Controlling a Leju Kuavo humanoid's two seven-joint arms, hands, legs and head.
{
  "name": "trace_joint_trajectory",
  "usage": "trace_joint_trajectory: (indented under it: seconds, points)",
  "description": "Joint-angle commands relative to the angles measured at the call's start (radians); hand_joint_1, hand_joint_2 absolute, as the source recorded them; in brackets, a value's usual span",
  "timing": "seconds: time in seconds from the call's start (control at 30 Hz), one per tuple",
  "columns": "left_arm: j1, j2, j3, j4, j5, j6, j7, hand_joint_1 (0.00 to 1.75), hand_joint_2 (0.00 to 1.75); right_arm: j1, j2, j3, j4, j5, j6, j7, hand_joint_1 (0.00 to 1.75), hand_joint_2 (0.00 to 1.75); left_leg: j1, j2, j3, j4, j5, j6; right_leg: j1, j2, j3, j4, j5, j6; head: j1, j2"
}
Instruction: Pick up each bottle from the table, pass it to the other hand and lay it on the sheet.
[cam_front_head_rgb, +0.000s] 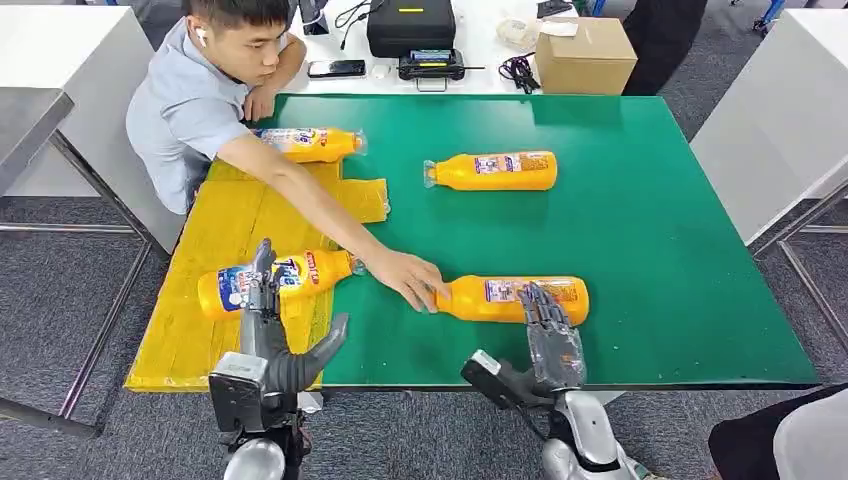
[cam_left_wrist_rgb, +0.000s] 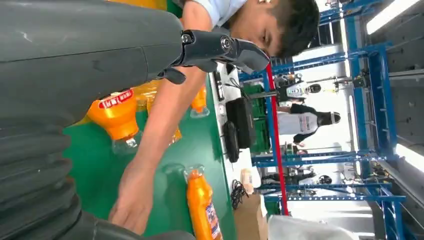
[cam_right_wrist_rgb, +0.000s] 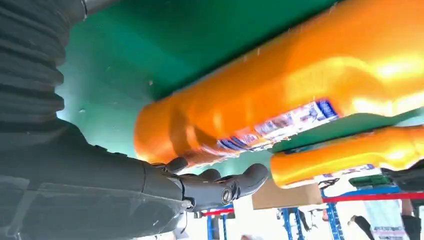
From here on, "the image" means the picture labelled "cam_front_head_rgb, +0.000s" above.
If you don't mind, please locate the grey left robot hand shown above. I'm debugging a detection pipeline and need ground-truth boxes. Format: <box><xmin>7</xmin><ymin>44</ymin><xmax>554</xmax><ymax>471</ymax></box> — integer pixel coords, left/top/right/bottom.
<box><xmin>237</xmin><ymin>238</ymin><xmax>350</xmax><ymax>399</ymax></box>

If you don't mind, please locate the person's right hand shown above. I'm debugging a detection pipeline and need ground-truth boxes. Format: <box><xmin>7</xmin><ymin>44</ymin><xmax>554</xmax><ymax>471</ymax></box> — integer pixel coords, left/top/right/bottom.
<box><xmin>364</xmin><ymin>248</ymin><xmax>452</xmax><ymax>314</ymax></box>

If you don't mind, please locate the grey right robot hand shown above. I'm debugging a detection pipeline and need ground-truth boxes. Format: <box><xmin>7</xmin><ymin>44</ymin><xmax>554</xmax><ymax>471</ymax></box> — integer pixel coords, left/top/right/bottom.
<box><xmin>493</xmin><ymin>281</ymin><xmax>589</xmax><ymax>407</ymax></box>

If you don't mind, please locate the person's left hand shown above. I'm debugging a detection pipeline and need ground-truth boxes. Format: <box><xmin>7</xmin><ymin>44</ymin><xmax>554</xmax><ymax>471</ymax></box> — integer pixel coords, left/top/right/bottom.
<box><xmin>241</xmin><ymin>84</ymin><xmax>278</xmax><ymax>124</ymax></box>

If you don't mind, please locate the orange drink bottle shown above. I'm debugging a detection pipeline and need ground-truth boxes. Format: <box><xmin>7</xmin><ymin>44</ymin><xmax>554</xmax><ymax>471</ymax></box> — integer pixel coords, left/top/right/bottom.
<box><xmin>253</xmin><ymin>127</ymin><xmax>368</xmax><ymax>164</ymax></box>
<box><xmin>423</xmin><ymin>150</ymin><xmax>559</xmax><ymax>193</ymax></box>
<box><xmin>433</xmin><ymin>275</ymin><xmax>591</xmax><ymax>327</ymax></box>
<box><xmin>197</xmin><ymin>248</ymin><xmax>367</xmax><ymax>322</ymax></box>

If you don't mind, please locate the yellow sheet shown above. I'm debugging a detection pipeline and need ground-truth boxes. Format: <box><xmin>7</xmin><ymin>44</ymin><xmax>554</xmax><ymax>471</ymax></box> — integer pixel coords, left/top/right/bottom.
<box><xmin>124</xmin><ymin>158</ymin><xmax>391</xmax><ymax>393</ymax></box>

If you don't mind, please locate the seated person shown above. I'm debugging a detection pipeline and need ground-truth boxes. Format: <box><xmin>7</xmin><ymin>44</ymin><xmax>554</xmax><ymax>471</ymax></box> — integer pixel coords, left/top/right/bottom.
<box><xmin>125</xmin><ymin>0</ymin><xmax>452</xmax><ymax>314</ymax></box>

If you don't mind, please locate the black smartphone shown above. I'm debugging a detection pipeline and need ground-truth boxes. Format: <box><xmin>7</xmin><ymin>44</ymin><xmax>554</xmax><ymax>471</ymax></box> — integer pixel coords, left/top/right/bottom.
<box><xmin>307</xmin><ymin>59</ymin><xmax>367</xmax><ymax>79</ymax></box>

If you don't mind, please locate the black upright device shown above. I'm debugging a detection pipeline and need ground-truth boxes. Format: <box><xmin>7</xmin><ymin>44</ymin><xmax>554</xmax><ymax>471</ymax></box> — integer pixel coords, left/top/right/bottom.
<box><xmin>298</xmin><ymin>0</ymin><xmax>330</xmax><ymax>36</ymax></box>

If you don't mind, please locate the green table mat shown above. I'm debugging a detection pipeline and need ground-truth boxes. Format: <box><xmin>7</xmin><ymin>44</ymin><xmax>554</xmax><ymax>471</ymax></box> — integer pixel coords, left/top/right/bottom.
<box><xmin>254</xmin><ymin>93</ymin><xmax>819</xmax><ymax>389</ymax></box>

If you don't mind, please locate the black carrying case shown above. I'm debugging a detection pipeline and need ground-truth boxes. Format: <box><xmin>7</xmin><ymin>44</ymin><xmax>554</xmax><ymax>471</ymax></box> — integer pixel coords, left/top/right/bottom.
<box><xmin>365</xmin><ymin>0</ymin><xmax>458</xmax><ymax>59</ymax></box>

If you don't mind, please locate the black remote controller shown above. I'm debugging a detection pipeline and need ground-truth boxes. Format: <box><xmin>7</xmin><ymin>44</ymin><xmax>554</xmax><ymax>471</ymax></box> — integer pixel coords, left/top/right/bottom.
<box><xmin>397</xmin><ymin>48</ymin><xmax>486</xmax><ymax>93</ymax></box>

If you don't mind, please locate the white side table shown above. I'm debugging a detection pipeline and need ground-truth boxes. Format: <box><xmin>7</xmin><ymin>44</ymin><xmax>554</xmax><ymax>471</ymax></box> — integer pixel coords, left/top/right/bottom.
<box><xmin>0</xmin><ymin>5</ymin><xmax>188</xmax><ymax>254</ymax></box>

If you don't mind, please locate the white desk with equipment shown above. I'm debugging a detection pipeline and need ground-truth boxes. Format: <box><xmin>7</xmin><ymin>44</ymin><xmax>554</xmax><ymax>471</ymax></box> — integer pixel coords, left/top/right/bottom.
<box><xmin>281</xmin><ymin>0</ymin><xmax>598</xmax><ymax>96</ymax></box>

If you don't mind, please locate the person beside the robot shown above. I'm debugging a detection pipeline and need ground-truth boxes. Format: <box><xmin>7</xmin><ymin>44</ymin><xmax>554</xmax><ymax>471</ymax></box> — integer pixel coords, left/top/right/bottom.
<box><xmin>707</xmin><ymin>384</ymin><xmax>848</xmax><ymax>480</ymax></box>

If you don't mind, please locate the clear tape roll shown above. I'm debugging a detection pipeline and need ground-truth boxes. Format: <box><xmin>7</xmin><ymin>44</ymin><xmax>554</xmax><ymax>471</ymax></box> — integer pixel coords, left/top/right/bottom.
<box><xmin>496</xmin><ymin>18</ymin><xmax>541</xmax><ymax>50</ymax></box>

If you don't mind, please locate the brown cardboard box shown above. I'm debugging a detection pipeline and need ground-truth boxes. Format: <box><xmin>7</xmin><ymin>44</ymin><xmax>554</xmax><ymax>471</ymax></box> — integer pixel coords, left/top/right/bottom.
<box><xmin>534</xmin><ymin>17</ymin><xmax>639</xmax><ymax>96</ymax></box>

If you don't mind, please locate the white table with steel legs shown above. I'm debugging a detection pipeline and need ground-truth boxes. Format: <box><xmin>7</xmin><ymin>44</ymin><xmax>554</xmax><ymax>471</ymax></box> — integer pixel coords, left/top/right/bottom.
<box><xmin>688</xmin><ymin>6</ymin><xmax>848</xmax><ymax>359</ymax></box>

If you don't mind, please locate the standing person in black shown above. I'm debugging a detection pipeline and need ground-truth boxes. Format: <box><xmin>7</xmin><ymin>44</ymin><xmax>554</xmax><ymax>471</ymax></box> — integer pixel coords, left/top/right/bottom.
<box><xmin>621</xmin><ymin>0</ymin><xmax>710</xmax><ymax>98</ymax></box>

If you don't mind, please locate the blue wheeled base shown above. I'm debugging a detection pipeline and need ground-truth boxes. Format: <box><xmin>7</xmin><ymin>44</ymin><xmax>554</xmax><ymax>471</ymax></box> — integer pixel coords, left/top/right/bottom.
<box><xmin>751</xmin><ymin>0</ymin><xmax>787</xmax><ymax>33</ymax></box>

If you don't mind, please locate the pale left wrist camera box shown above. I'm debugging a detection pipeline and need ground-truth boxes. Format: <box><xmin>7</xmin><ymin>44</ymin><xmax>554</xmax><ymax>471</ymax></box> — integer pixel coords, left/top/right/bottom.
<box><xmin>208</xmin><ymin>352</ymin><xmax>271</xmax><ymax>435</ymax></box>

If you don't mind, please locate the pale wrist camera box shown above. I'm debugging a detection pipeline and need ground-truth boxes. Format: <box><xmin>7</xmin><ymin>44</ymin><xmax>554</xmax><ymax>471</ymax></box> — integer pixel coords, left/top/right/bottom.
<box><xmin>208</xmin><ymin>352</ymin><xmax>271</xmax><ymax>435</ymax></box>
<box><xmin>461</xmin><ymin>349</ymin><xmax>526</xmax><ymax>409</ymax></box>

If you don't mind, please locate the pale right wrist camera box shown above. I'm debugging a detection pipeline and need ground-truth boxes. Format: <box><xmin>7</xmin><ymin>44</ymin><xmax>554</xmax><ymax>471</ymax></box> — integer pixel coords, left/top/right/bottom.
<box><xmin>461</xmin><ymin>349</ymin><xmax>526</xmax><ymax>409</ymax></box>

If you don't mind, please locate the black loose cable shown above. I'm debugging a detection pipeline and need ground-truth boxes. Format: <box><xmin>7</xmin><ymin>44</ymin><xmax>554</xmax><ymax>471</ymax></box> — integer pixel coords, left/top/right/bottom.
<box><xmin>333</xmin><ymin>0</ymin><xmax>376</xmax><ymax>50</ymax></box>

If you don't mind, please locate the black coiled cable bundle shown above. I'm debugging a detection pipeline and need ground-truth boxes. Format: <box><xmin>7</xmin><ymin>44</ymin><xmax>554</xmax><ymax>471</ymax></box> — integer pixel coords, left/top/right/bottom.
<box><xmin>497</xmin><ymin>52</ymin><xmax>541</xmax><ymax>95</ymax></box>

